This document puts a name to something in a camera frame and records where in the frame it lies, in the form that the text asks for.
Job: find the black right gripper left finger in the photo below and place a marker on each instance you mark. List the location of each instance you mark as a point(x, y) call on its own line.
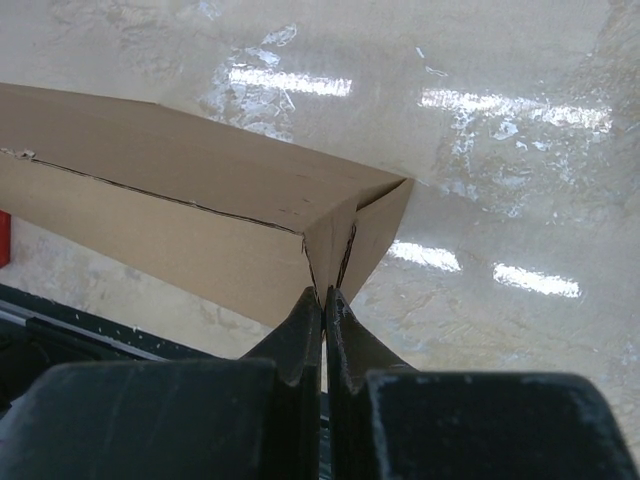
point(175, 415)

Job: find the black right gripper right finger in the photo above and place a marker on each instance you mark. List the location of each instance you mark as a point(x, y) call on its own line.
point(389, 420)

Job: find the brown cardboard box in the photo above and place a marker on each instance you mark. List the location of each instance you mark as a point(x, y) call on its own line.
point(240, 219)

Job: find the red rectangular box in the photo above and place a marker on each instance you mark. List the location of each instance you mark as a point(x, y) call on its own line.
point(5, 239)

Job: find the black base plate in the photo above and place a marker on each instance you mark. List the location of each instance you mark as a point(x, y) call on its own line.
point(75, 340)

